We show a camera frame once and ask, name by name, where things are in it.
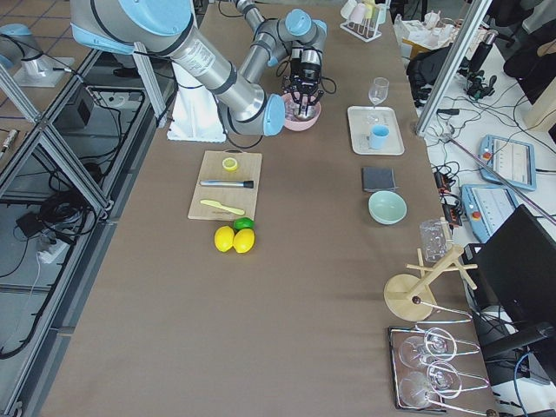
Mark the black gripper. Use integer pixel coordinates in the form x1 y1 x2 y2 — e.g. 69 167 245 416
282 48 324 103
291 84 310 120

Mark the pink bowl of ice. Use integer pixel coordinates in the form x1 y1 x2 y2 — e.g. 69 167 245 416
281 93 321 131

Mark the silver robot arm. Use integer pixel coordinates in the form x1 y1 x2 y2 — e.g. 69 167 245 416
234 1 328 106
70 1 327 136

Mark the pink cup on rack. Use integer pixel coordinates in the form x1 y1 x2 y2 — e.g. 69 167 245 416
345 3 367 24

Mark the light blue cup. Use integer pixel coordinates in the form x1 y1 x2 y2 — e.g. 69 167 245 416
369 124 390 149

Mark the white cup rack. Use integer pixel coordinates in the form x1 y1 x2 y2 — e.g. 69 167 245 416
340 0 389 43

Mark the wooden cup tree stand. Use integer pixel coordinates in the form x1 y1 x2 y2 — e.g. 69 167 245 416
383 237 477 322

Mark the beige serving tray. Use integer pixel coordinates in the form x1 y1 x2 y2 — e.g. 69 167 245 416
347 106 405 156

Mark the clear wine glass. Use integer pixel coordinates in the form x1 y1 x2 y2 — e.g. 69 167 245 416
368 77 389 107

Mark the bamboo cutting board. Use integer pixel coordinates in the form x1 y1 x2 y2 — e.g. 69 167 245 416
188 150 262 221

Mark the steel muddler black tip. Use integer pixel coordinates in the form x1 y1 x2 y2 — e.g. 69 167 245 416
199 180 255 189

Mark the yellow plastic knife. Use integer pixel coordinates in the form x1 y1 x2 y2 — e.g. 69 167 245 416
200 199 245 215

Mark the green lime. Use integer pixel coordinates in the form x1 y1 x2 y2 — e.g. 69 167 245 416
233 217 255 231

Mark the mint green bowl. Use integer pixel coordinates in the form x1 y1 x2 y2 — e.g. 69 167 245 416
367 190 407 225

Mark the yellow lemon right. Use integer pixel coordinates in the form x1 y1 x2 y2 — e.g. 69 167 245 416
233 228 255 254

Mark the yellow lemon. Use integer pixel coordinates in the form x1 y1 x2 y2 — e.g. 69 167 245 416
233 228 255 254
214 226 235 253

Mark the yellow lemon left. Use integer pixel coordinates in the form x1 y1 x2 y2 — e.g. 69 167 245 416
214 226 235 253

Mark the clear glass on stand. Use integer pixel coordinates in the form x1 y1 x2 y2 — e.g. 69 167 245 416
420 218 451 262

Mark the blue teach pendant lower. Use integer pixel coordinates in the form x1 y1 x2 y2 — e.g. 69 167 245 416
460 184 519 243

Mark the blue teach pendant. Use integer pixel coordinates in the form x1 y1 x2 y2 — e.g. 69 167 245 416
479 135 537 191
460 184 519 243

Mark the blue teach pendant upper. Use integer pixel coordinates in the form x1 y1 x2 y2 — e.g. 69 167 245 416
479 135 537 191

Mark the black monitor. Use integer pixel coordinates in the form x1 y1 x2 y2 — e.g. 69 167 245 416
473 204 555 337

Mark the black wine glass rack tray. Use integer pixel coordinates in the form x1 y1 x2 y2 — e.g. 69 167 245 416
387 327 447 415

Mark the hanging wine glass upper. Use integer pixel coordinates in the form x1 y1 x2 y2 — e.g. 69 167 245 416
398 328 480 369

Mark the hanging wine glass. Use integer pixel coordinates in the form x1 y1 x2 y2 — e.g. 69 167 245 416
398 328 480 369
398 361 490 415

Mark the hanging wine glass lower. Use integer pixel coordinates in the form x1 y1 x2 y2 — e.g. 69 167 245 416
398 361 490 415

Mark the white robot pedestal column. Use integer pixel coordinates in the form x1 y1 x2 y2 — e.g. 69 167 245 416
167 63 226 143

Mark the aluminium frame post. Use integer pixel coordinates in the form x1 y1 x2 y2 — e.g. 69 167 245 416
415 0 492 137

